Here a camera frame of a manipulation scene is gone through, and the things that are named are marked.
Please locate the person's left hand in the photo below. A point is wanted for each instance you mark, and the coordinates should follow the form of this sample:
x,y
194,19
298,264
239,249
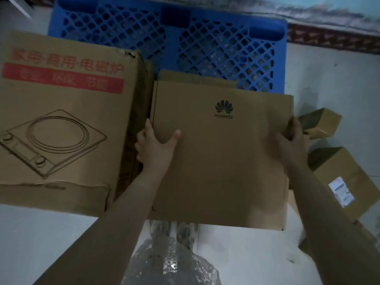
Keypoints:
x,y
151,151

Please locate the person's right hand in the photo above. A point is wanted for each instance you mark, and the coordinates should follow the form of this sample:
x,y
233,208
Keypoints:
x,y
294,154

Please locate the person's right thumb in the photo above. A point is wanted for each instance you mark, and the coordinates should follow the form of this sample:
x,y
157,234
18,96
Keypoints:
x,y
282,138

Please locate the person's left thumb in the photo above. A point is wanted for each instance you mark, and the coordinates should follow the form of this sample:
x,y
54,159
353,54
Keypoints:
x,y
172,137

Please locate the cardboard box black logo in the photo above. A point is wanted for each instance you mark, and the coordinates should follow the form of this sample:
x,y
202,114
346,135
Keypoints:
x,y
225,163

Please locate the person's left forearm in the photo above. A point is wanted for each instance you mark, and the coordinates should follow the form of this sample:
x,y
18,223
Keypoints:
x,y
112,222

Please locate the person's right forearm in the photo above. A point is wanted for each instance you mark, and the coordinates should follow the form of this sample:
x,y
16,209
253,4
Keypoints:
x,y
329,228

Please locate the small open cardboard box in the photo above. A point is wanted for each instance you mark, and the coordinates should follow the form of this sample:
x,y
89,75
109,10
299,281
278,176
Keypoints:
x,y
322,123

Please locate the plain cardboard sheet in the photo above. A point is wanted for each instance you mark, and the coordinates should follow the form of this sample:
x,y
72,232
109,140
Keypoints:
x,y
190,77

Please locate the cardboard box white label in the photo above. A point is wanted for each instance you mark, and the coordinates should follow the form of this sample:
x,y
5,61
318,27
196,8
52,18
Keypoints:
x,y
341,178

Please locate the person's left leg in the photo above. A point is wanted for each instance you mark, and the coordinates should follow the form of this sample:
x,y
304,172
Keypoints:
x,y
160,230

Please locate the person's leg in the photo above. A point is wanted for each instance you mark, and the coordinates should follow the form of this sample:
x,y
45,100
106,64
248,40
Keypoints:
x,y
187,233
160,230

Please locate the person's right leg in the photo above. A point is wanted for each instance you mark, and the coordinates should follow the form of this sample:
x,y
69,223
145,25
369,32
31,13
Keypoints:
x,y
187,233

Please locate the blue plastic pallet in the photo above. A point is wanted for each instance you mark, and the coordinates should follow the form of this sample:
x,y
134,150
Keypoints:
x,y
190,38

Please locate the large cardboard box stove drawing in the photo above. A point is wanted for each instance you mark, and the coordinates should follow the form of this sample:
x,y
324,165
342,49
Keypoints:
x,y
65,124

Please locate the patterned red rug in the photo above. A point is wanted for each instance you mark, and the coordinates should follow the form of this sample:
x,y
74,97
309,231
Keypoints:
x,y
332,37

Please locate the flattened cardboard piece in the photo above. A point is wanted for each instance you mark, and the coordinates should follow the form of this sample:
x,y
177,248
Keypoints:
x,y
365,231

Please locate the person's white lace dress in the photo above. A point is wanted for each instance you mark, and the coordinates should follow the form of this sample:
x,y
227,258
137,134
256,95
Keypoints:
x,y
175,264

